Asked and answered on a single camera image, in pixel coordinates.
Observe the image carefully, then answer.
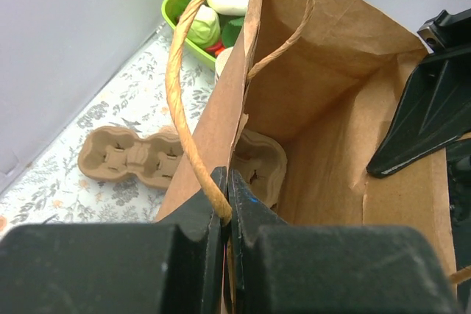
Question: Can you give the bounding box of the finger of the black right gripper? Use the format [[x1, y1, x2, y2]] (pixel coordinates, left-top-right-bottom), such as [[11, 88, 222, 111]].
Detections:
[[366, 49, 470, 178]]

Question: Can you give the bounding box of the brown paper bag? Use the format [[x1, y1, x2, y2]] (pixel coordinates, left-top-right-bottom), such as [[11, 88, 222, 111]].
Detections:
[[157, 0, 470, 285]]

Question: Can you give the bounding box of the green bok choy toy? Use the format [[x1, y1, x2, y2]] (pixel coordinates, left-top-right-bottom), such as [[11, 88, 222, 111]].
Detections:
[[221, 16, 245, 48]]

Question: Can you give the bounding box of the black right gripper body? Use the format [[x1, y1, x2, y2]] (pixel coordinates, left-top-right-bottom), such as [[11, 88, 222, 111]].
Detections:
[[417, 9, 471, 226]]

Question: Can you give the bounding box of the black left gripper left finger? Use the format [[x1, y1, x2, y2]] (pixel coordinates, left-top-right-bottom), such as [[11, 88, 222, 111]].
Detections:
[[0, 165, 229, 314]]

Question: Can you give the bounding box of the floral patterned table mat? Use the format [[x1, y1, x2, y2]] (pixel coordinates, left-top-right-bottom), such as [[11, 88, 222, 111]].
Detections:
[[1, 25, 182, 233]]

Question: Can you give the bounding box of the round green cabbage toy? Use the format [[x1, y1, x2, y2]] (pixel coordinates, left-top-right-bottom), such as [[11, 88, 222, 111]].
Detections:
[[187, 5, 221, 49]]

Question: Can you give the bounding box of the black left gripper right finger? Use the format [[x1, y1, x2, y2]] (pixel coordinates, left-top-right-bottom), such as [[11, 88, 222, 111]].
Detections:
[[227, 170, 460, 313]]

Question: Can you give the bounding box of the orange carrot toy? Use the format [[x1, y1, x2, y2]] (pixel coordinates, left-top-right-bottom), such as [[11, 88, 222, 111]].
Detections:
[[205, 41, 226, 57]]

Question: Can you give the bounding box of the green vegetable tray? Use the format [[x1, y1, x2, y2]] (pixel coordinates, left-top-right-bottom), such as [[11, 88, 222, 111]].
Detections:
[[161, 0, 216, 69]]

